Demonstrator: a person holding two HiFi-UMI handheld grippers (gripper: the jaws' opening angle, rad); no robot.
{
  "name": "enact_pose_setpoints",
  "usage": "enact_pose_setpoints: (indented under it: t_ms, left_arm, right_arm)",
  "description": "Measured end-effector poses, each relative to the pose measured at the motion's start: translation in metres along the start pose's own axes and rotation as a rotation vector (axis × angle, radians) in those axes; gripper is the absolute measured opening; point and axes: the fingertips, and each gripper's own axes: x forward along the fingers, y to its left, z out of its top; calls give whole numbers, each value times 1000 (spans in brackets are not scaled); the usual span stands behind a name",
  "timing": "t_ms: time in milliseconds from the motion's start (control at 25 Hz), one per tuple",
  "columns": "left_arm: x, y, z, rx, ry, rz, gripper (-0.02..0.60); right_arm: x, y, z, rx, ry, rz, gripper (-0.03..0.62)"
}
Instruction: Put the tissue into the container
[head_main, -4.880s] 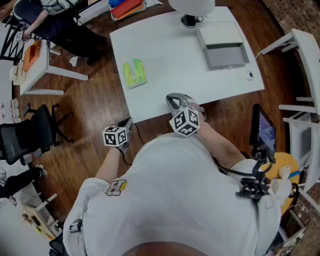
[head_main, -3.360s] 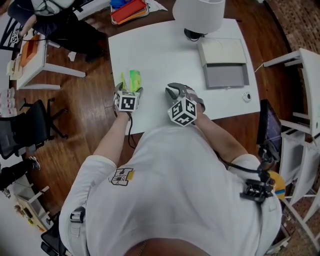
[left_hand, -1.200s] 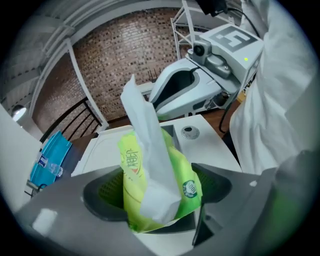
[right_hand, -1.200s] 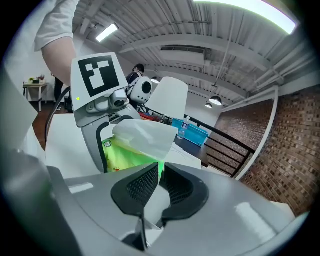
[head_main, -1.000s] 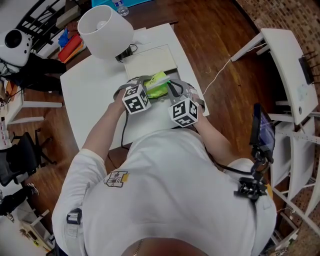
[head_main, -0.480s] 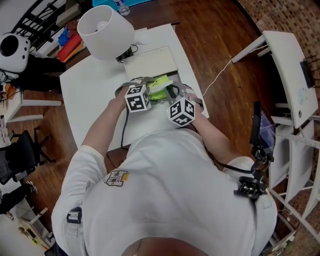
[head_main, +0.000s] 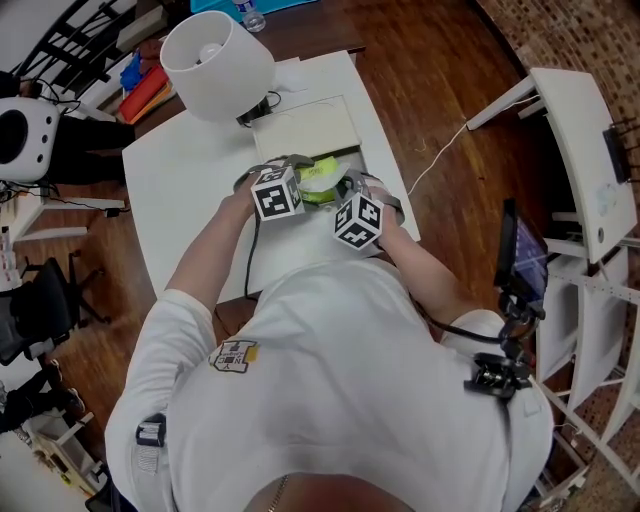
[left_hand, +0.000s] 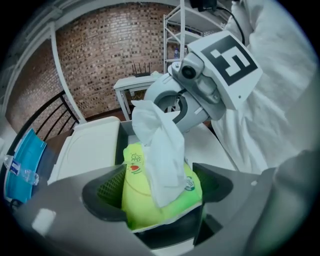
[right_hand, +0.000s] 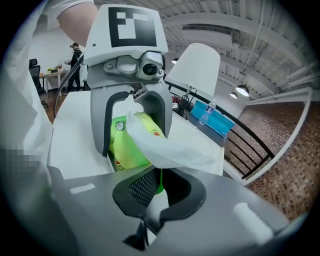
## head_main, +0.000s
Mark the white metal rack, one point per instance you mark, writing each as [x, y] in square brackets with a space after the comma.
[585, 325]

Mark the orange folder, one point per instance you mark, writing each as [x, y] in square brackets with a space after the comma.
[157, 102]

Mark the black monitor screen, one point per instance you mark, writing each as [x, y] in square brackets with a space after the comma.
[525, 255]

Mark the white lamp shade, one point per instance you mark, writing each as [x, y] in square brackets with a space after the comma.
[217, 65]

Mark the white side table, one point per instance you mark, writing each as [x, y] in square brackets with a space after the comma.
[580, 165]

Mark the yellow-green item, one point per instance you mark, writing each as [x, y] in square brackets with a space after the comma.
[320, 172]

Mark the blue plastic bin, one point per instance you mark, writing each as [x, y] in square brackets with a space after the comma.
[215, 5]

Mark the person's left forearm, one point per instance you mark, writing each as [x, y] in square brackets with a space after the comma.
[210, 245]

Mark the beige flat box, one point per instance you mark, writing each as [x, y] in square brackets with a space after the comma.
[142, 27]

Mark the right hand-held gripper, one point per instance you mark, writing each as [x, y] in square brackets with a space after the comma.
[360, 222]

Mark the black metal railing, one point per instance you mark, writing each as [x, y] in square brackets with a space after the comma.
[75, 37]

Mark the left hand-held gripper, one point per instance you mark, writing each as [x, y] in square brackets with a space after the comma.
[277, 195]

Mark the person's white shirt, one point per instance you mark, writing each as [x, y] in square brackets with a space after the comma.
[325, 375]

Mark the clear water bottle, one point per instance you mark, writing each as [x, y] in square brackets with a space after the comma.
[252, 19]

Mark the black office chair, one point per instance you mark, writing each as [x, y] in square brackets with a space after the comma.
[40, 310]

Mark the person's right forearm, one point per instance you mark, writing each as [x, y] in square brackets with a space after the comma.
[425, 275]

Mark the black router box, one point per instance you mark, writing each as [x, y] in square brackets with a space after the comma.
[617, 150]

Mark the blue cloth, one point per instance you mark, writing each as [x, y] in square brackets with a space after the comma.
[131, 70]

